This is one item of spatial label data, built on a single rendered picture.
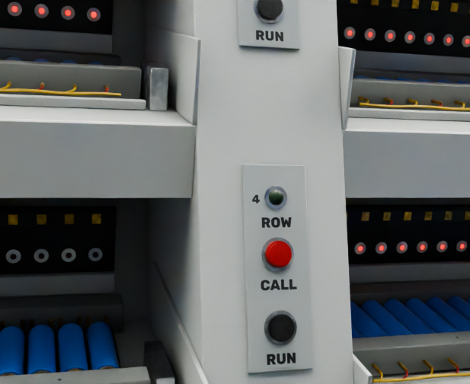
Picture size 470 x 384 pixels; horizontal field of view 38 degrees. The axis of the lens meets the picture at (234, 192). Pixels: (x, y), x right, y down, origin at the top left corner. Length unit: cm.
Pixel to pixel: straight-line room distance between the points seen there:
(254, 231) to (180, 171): 6
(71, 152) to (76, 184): 2
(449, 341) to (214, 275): 21
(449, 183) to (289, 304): 15
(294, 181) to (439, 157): 11
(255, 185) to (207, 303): 8
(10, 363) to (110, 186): 14
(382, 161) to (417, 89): 11
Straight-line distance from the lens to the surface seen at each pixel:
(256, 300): 41
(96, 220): 54
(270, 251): 41
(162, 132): 41
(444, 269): 66
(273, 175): 42
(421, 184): 48
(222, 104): 42
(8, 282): 55
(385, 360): 52
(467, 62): 71
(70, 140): 40
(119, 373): 45
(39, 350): 49
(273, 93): 43
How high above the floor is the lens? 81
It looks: 6 degrees up
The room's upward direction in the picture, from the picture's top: 2 degrees counter-clockwise
